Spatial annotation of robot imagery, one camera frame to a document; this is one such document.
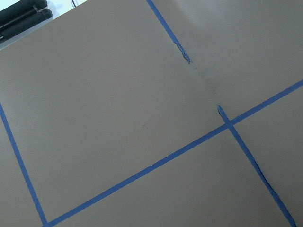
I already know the small black tripod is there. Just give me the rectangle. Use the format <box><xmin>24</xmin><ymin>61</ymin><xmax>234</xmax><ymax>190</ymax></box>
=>
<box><xmin>0</xmin><ymin>0</ymin><xmax>53</xmax><ymax>43</ymax></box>

